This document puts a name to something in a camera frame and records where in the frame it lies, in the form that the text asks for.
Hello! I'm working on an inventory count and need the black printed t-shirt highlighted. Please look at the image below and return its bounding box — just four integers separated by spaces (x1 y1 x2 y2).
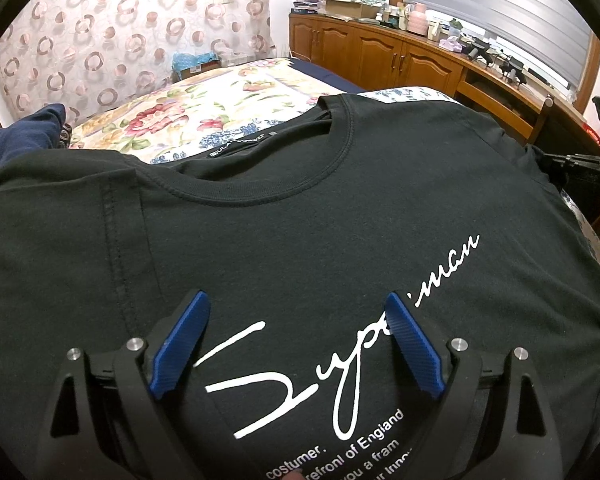
0 94 600 480

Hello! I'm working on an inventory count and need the circle patterned curtain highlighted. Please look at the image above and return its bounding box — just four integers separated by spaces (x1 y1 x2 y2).
0 0 281 126

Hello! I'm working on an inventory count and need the wooden cabinet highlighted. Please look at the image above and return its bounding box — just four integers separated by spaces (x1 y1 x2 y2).
288 12 600 161

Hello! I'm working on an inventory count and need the folded navy cloth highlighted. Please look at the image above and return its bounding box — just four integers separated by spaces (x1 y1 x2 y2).
0 103 68 181

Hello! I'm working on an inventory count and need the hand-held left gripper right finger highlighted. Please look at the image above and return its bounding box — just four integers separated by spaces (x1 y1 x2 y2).
385 292 566 480

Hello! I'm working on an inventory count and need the navy bed sheet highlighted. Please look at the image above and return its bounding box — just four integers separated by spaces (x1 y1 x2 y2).
287 57 366 93

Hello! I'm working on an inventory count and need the floral bed blanket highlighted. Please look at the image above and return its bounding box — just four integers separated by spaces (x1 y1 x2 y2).
67 57 600 321

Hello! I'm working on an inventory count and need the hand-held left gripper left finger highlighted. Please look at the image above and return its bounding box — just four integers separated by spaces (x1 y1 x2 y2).
32 289 212 480

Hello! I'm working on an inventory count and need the pink container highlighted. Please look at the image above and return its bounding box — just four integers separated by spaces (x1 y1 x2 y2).
406 2 432 37

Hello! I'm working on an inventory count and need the blue plastic bag box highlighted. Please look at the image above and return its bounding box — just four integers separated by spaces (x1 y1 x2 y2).
172 51 223 81

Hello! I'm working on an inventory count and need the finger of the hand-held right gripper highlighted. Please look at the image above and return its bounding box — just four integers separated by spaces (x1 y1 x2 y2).
531 151 600 182

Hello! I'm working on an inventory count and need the cardboard box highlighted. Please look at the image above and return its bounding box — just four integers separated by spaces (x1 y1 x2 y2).
324 0 383 21

